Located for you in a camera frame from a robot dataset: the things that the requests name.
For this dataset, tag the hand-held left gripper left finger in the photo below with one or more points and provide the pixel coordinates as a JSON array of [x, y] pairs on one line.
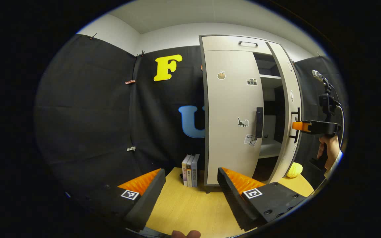
[[147, 201]]

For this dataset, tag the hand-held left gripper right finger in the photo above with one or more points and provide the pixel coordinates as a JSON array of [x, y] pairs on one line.
[[233, 201]]

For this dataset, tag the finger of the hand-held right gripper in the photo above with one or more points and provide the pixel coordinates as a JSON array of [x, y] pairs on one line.
[[301, 126]]

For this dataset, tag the beige headphone-sticker cabinet door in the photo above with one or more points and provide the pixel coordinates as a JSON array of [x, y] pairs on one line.
[[289, 79]]

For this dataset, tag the beige camera-sticker cabinet door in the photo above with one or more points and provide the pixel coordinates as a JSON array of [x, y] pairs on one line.
[[227, 109]]

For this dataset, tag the beige double-door shoe cabinet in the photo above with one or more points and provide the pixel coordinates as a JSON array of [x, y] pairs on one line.
[[223, 43]]

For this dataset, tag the white cabinet shelf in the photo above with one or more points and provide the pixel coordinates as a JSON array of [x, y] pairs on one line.
[[270, 148], [270, 76]]

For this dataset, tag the yellow bumpy bun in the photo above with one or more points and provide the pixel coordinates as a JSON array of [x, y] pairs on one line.
[[294, 170]]

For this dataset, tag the white spine book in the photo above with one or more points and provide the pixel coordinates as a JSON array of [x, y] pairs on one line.
[[185, 172]]

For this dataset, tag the black backdrop cloth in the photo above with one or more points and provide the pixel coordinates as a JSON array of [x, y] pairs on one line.
[[78, 115]]

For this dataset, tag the reddish clothes clip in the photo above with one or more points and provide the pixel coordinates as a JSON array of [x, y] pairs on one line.
[[130, 81]]

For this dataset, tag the black cloth clip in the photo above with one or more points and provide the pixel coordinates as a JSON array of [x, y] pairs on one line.
[[141, 53], [93, 35]]

